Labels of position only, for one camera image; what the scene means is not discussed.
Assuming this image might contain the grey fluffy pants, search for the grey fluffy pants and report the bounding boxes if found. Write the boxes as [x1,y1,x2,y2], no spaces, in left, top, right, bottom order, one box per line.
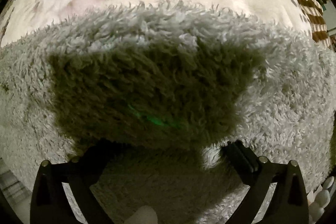
[1,3,335,223]

